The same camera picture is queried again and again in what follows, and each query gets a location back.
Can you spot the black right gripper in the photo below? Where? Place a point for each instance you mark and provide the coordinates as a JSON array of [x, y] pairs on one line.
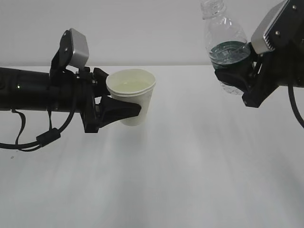
[[276, 68]]

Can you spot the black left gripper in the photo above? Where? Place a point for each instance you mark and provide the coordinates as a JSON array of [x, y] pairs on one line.
[[76, 93]]

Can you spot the white paper cup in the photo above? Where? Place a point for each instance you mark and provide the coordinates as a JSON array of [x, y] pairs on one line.
[[133, 86]]

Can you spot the clear green-label water bottle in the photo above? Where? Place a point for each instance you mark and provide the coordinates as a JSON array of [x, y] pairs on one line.
[[224, 38]]

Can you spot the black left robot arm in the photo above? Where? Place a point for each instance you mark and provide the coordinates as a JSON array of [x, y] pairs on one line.
[[25, 90]]

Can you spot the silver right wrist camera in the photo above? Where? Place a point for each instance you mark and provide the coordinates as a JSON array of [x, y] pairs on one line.
[[260, 40]]

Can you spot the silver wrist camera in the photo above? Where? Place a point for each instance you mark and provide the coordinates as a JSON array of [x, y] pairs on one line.
[[260, 40], [73, 51]]

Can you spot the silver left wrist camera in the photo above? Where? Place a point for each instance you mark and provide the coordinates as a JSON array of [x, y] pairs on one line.
[[73, 51]]

